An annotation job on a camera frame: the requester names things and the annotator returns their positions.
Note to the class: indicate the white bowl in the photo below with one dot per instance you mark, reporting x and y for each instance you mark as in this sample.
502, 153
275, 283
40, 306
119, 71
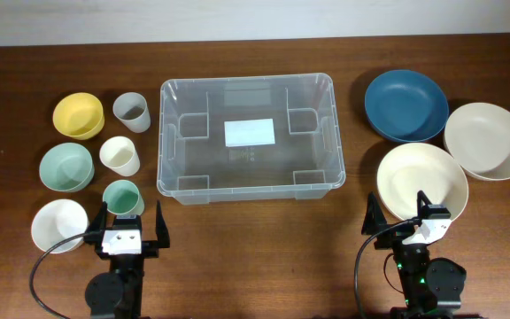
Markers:
57, 221

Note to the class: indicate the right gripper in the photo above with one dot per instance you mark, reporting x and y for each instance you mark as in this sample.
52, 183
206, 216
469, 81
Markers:
379, 221

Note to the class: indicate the dark blue plate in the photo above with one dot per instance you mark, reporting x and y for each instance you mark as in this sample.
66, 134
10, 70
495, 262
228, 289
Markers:
405, 106

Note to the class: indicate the cream cup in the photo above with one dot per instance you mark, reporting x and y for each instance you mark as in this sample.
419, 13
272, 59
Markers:
119, 154

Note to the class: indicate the clear plastic storage container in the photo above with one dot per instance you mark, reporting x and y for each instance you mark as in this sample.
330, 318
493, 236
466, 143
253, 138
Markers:
196, 167

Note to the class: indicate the yellow bowl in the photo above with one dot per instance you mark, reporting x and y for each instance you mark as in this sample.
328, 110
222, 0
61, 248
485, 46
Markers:
79, 116

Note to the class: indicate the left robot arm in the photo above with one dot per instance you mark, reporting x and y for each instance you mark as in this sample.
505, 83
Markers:
117, 293

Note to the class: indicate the green cup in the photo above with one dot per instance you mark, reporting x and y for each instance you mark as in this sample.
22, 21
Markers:
123, 198

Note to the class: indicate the cream plate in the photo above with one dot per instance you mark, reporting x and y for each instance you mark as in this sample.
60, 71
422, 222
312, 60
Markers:
477, 135
414, 167

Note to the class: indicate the grey cup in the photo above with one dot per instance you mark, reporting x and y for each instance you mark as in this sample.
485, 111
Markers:
131, 109

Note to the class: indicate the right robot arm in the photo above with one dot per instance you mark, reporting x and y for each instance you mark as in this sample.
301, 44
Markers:
431, 287

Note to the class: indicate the light green bowl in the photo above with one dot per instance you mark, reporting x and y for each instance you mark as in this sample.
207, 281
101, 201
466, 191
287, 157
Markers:
67, 167

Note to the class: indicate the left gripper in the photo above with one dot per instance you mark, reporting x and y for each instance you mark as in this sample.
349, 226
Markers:
150, 248

